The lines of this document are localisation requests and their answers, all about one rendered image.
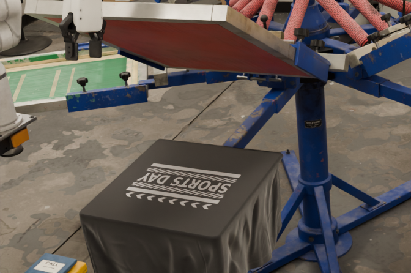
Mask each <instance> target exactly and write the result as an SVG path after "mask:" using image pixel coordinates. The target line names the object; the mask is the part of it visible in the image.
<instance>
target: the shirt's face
mask: <svg viewBox="0 0 411 273"><path fill-rule="evenodd" d="M280 154H281V153H280V152H270V151H260V150H254V149H244V148H233V147H228V146H217V145H212V144H202V143H192V142H186V141H176V140H166V139H160V138H159V139H158V140H157V141H156V142H155V143H154V144H153V145H152V146H151V147H150V148H149V149H148V150H147V151H146V152H144V153H143V154H142V155H141V156H140V157H139V158H138V159H136V160H135V161H134V162H133V163H132V164H131V165H130V166H129V167H128V168H127V169H126V170H125V171H124V172H123V173H121V174H120V175H119V176H118V177H117V178H116V179H115V180H113V182H112V183H110V185H109V186H107V187H106V188H105V189H104V190H103V191H102V192H101V193H99V194H98V195H97V196H96V197H95V198H94V199H93V200H92V201H91V202H90V203H89V204H88V205H87V206H86V207H85V208H83V209H82V210H81V213H82V214H88V215H94V216H99V217H105V218H109V219H116V220H123V221H126V222H133V223H140V224H144V225H150V226H157V227H161V228H168V229H172V230H179V231H185V232H189V233H196V234H203V235H207V236H217V235H219V233H220V232H221V230H222V229H223V228H224V227H225V226H226V224H227V223H228V221H229V220H230V219H231V218H232V216H233V215H234V214H235V213H236V211H237V210H238V208H239V207H240V206H241V205H242V203H243V202H244V201H245V200H246V198H247V197H248V195H249V194H250V193H251V192H252V191H253V189H254V188H255V186H257V184H258V183H259V181H260V180H261V179H262V178H263V176H264V175H265V174H266V172H267V171H268V170H269V168H270V167H271V166H272V165H273V163H274V162H275V161H276V159H277V158H278V157H279V156H280ZM155 162H156V163H165V164H170V165H178V166H187V167H193V168H202V169H207V170H215V171H224V172H230V173H238V174H241V176H240V177H239V178H238V180H236V182H235V183H234V184H233V185H232V187H231V188H230V189H229V190H228V191H227V192H226V194H225V195H224V197H222V199H221V200H220V201H219V202H218V204H217V205H216V206H215V207H214V208H213V209H212V211H211V210H206V209H199V208H192V207H187V206H180V205H175V204H168V203H161V202H156V201H149V200H142V199H137V198H130V197H126V196H120V195H121V194H122V193H124V192H125V191H126V190H127V189H128V188H129V187H130V186H131V185H132V183H134V182H135V181H136V180H137V178H139V177H140V176H141V175H142V174H143V173H144V172H145V171H146V170H147V169H148V168H149V167H150V166H151V165H152V164H153V163H155Z"/></svg>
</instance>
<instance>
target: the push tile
mask: <svg viewBox="0 0 411 273"><path fill-rule="evenodd" d="M76 263H77V259H74V258H68V257H65V256H59V255H53V254H50V253H45V254H44V255H43V256H41V257H40V258H39V259H38V260H37V261H36V262H35V263H34V264H33V265H32V266H31V267H30V268H29V269H28V270H27V271H26V272H25V273H67V272H68V271H69V270H70V269H71V268H72V267H73V266H74V265H75V264H76Z"/></svg>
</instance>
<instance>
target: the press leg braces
mask: <svg viewBox="0 0 411 273"><path fill-rule="evenodd" d="M331 179H332V185H334V186H336V187H337V188H339V189H341V190H343V191H345V192H347V193H348V194H350V195H352V196H354V197H355V198H357V199H359V200H361V201H362V202H364V203H363V204H361V205H360V207H362V208H364V209H366V210H368V211H369V212H370V211H372V210H374V209H376V208H378V207H380V206H382V205H383V204H385V203H387V202H385V201H383V200H381V199H379V198H377V197H375V198H373V197H371V196H369V195H368V194H366V193H364V192H362V191H361V190H359V189H357V188H356V187H354V186H352V185H350V184H348V183H347V182H345V181H343V180H342V179H340V178H338V177H336V176H335V175H333V174H331ZM305 195H306V187H305V186H304V185H302V184H301V183H298V185H297V186H296V188H295V190H294V192H293V193H292V195H291V197H290V198H289V200H288V201H287V203H286V205H285V206H284V208H283V210H282V211H281V223H282V227H281V229H280V232H279V234H278V236H277V240H276V242H277V241H278V239H279V238H280V236H281V235H282V233H283V231H284V230H285V228H286V227H287V224H288V223H289V221H290V220H291V218H292V216H293V215H294V213H295V212H296V210H297V208H298V207H299V205H300V203H301V202H302V200H303V199H304V197H305ZM314 196H315V200H316V206H317V211H318V214H319V220H320V225H321V229H322V235H323V239H324V245H325V251H326V255H327V262H328V268H329V271H324V272H325V273H342V272H341V269H339V264H338V257H337V253H336V247H335V241H334V237H333V232H332V228H331V222H330V217H329V213H328V208H327V202H326V199H325V194H324V189H323V186H318V187H314ZM271 263H273V262H272V261H271V260H270V261H268V262H266V263H265V264H264V265H263V266H261V267H258V268H254V269H250V271H251V272H252V273H254V272H256V271H258V270H260V269H261V268H263V267H265V266H267V265H269V264H271Z"/></svg>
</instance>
